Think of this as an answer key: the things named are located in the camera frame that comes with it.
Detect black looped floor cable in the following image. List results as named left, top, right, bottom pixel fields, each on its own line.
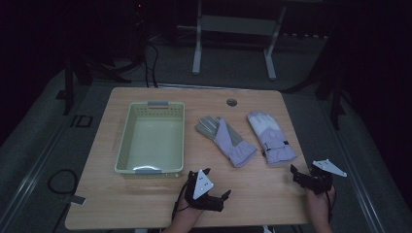
left=47, top=168, right=80, bottom=196

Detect black stand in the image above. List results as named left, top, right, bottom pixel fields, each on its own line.
left=281, top=28, right=356, bottom=131
left=54, top=0, right=145, bottom=117

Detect black hanging cables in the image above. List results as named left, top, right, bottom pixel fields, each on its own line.
left=141, top=41, right=160, bottom=89

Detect person's left hand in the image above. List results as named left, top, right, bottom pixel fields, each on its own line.
left=174, top=193, right=204, bottom=225

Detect pale green plastic basket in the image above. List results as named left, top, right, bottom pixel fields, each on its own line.
left=114, top=100, right=186, bottom=180

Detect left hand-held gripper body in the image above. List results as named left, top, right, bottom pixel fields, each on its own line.
left=185, top=168, right=225, bottom=213

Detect person's right hand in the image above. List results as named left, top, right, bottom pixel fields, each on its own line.
left=305, top=184, right=336, bottom=221

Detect lilac glove with white fingers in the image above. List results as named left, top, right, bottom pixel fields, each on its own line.
left=247, top=111, right=298, bottom=167

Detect grey tape piece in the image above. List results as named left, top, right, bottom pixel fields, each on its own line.
left=61, top=194, right=87, bottom=207

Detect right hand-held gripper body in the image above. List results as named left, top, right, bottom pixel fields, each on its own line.
left=302, top=158, right=348, bottom=195

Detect lilac glove with grey palm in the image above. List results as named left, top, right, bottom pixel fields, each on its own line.
left=194, top=116, right=258, bottom=169

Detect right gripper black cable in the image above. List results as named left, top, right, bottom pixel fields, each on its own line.
left=326, top=183, right=337, bottom=224

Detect white desk frame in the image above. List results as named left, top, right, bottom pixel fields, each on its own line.
left=177, top=0, right=288, bottom=82

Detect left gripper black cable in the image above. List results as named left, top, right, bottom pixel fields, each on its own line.
left=170, top=179, right=195, bottom=221

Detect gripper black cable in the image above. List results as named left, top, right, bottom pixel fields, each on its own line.
left=326, top=183, right=337, bottom=224
left=170, top=179, right=195, bottom=221

